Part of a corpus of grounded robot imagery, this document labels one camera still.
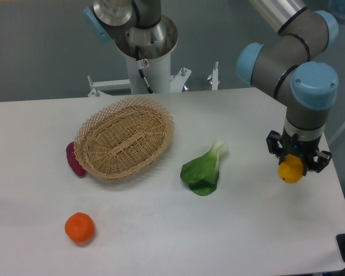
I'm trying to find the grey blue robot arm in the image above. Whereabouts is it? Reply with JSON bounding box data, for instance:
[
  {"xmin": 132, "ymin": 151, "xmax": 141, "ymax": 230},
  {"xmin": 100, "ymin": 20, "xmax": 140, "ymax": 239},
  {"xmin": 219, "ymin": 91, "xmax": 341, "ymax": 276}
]
[{"xmin": 83, "ymin": 1, "xmax": 339, "ymax": 173}]

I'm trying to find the orange tangerine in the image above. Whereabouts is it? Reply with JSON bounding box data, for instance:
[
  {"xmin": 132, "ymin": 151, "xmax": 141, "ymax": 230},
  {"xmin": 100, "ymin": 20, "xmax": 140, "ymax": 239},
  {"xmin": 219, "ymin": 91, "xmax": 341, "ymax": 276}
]
[{"xmin": 64, "ymin": 212, "xmax": 95, "ymax": 243}]

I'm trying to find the green bok choy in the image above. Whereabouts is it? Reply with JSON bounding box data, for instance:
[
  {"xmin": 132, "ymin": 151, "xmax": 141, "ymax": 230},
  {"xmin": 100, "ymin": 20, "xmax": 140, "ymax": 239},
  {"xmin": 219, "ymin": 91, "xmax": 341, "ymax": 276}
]
[{"xmin": 180, "ymin": 140, "xmax": 228, "ymax": 196}]

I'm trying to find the woven wicker basket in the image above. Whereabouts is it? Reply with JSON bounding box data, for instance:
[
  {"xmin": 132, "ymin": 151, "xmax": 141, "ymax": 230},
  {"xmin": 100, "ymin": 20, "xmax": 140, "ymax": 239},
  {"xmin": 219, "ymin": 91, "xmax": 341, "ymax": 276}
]
[{"xmin": 74, "ymin": 96, "xmax": 174, "ymax": 182}]

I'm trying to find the blue bag in background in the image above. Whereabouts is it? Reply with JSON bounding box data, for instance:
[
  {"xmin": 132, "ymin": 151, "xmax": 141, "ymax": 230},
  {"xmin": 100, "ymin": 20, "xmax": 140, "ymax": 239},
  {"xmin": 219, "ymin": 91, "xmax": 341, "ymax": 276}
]
[{"xmin": 328, "ymin": 0, "xmax": 345, "ymax": 24}]

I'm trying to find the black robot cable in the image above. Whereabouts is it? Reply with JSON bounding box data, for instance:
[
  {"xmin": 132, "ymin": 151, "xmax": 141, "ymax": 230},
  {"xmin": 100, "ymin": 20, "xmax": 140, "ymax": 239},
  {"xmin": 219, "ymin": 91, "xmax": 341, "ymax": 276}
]
[{"xmin": 134, "ymin": 45, "xmax": 155, "ymax": 94}]

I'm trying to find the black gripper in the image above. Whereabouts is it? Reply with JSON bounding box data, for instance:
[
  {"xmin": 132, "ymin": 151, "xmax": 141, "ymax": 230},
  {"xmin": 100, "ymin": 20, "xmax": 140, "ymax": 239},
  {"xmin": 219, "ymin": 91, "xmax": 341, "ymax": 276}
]
[{"xmin": 266, "ymin": 130, "xmax": 332, "ymax": 176}]

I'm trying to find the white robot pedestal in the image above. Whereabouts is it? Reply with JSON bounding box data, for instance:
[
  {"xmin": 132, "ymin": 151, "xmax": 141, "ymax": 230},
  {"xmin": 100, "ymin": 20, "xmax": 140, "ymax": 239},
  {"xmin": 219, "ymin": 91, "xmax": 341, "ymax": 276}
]
[{"xmin": 87, "ymin": 53, "xmax": 222, "ymax": 97}]

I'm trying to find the purple sweet potato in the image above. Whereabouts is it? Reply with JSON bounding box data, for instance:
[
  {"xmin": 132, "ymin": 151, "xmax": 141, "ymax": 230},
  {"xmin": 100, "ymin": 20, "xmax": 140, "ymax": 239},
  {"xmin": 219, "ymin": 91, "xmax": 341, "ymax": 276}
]
[{"xmin": 66, "ymin": 141, "xmax": 86, "ymax": 178}]

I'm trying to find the yellow mango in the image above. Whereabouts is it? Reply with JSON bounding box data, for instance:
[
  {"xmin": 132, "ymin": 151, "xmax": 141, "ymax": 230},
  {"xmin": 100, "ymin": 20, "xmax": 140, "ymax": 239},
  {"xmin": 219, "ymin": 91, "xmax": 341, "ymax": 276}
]
[{"xmin": 278, "ymin": 154, "xmax": 304, "ymax": 183}]

